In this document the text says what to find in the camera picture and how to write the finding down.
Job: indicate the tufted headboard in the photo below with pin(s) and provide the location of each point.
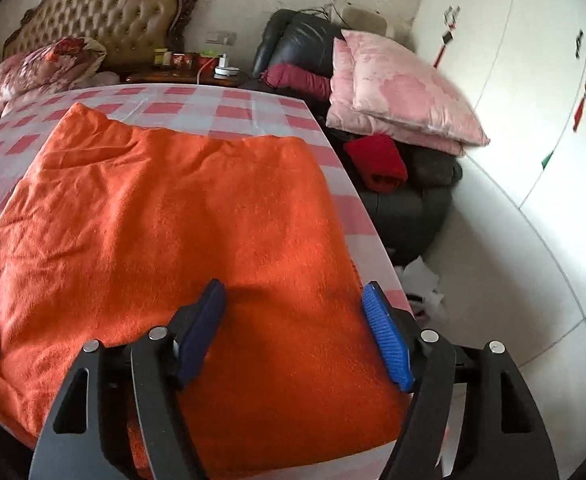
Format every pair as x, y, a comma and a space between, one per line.
103, 15

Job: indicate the beige cushion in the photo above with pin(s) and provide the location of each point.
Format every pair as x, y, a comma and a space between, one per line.
368, 17

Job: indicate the wooden nightstand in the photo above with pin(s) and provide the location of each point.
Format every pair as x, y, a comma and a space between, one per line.
173, 77

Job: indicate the floral quilt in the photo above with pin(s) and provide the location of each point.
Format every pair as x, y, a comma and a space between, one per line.
33, 75

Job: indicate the white wardrobe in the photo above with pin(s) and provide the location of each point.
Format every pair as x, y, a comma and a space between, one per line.
523, 110

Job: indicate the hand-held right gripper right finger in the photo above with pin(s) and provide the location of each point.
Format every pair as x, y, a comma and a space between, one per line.
388, 335

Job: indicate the white crumpled paper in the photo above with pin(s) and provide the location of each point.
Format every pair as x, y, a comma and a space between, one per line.
423, 280

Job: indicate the dark grey garment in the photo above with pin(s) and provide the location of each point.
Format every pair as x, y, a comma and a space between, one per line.
433, 167

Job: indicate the red box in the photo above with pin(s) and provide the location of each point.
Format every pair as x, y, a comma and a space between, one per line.
183, 60

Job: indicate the red garment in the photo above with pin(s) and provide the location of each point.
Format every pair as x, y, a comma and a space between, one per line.
373, 160

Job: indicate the orange pants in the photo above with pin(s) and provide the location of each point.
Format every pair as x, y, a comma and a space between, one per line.
173, 220

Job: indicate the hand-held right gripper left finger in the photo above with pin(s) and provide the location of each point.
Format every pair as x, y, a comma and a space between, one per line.
203, 330

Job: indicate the yellow jar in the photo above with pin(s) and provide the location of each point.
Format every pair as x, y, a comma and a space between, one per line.
161, 57

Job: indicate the white round device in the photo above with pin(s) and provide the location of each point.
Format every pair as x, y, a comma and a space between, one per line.
226, 69

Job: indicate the wall socket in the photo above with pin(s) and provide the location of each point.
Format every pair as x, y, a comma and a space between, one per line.
220, 38

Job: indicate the black leather armchair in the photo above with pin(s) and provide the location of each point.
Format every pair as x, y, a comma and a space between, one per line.
298, 40

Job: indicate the pink pillow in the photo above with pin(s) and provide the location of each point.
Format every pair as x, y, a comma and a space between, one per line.
340, 105
403, 90

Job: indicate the maroon garment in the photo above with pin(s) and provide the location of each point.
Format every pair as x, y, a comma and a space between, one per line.
298, 80

